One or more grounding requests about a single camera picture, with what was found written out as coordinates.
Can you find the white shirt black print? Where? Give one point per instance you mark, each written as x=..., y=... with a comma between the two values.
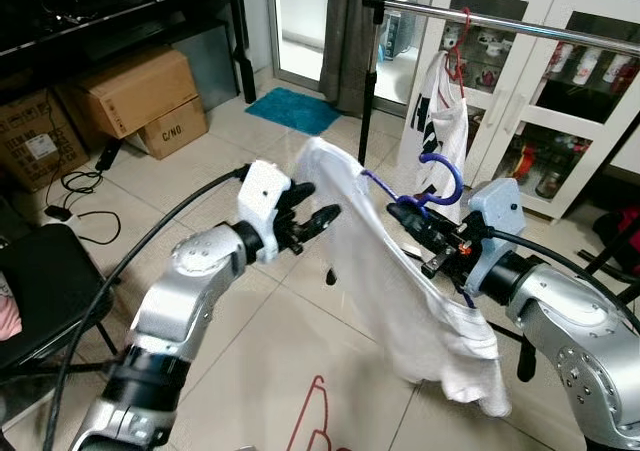
x=445, y=121

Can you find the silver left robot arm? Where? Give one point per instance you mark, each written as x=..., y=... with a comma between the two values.
x=190, y=271

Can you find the metal clothes rack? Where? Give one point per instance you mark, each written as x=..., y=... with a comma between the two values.
x=520, y=26

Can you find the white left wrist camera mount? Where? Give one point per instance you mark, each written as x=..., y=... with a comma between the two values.
x=262, y=196

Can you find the small printed cardboard box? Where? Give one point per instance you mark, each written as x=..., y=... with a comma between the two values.
x=175, y=131

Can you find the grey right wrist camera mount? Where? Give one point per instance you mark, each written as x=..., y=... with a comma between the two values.
x=497, y=206

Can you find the cardboard box white label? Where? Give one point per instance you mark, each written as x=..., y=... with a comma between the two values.
x=30, y=121

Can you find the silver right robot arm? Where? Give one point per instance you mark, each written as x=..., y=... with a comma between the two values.
x=570, y=341

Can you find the white glass door cabinet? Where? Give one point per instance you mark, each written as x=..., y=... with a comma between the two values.
x=538, y=66

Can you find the white garment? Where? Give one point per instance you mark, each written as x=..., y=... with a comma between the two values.
x=400, y=301

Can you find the pink cloth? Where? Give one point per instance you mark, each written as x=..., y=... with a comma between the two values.
x=8, y=306

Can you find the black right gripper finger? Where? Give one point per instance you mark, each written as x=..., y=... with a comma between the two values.
x=420, y=216
x=422, y=235

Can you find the large brown cardboard box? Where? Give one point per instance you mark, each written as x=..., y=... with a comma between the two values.
x=135, y=91

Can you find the grey panel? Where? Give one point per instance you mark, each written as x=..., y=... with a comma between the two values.
x=210, y=66

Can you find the teal floor mat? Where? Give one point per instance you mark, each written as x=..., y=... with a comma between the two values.
x=295, y=111

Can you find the black desk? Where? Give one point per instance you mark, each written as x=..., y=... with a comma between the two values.
x=120, y=13

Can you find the red clothes hanger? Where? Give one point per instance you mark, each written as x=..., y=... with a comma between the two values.
x=458, y=69

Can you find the pink black appliance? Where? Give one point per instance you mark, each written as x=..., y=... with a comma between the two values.
x=615, y=233

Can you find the black power adapter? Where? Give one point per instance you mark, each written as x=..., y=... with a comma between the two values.
x=108, y=154

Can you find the white framed glass door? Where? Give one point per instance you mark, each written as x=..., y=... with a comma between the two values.
x=300, y=21

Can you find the grey curtain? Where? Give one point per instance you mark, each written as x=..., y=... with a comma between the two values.
x=345, y=41

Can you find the dark glass jar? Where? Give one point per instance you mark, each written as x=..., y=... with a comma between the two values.
x=548, y=184

